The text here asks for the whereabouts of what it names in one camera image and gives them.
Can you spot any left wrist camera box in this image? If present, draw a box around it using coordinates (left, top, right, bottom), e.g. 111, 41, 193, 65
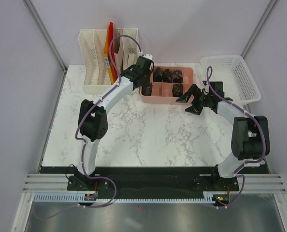
142, 54, 153, 60

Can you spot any orange red folder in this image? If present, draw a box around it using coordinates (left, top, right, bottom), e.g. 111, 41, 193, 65
103, 22, 118, 85

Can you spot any pink divided storage box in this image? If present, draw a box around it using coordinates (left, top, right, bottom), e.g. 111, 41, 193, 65
140, 66, 196, 104

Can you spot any rolled tie front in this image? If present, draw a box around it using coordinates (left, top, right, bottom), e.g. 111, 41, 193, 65
172, 83, 183, 98

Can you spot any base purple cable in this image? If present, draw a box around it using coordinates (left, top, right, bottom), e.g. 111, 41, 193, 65
212, 174, 246, 210
77, 175, 117, 208

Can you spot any dark paisley necktie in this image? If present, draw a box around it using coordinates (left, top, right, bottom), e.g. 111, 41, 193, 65
142, 83, 153, 96

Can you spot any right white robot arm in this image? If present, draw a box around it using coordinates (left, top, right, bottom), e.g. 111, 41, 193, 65
176, 81, 270, 190

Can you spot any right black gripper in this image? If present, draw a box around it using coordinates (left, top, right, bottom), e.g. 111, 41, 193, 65
176, 84, 213, 116

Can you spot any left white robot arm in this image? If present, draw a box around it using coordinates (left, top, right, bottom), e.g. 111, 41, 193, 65
75, 54, 154, 190

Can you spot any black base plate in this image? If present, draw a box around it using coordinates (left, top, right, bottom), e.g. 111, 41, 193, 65
67, 167, 239, 199

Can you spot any white file organizer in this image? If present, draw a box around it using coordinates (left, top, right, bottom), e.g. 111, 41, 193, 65
78, 29, 141, 95

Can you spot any rolled tie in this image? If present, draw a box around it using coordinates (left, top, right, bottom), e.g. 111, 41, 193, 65
172, 70, 183, 83
172, 83, 183, 98
153, 67, 163, 82
163, 69, 172, 83

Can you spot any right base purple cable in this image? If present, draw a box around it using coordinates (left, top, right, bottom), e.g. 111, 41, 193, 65
212, 174, 246, 210

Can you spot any white perforated plastic basket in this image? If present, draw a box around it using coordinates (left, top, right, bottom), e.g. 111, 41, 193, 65
200, 55, 261, 106

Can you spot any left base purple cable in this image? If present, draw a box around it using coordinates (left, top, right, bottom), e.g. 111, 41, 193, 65
77, 175, 117, 208

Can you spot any beige paper folder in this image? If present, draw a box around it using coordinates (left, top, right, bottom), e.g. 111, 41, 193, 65
113, 37, 124, 73

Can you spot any white slotted cable duct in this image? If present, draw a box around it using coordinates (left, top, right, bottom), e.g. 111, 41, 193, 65
33, 193, 229, 203

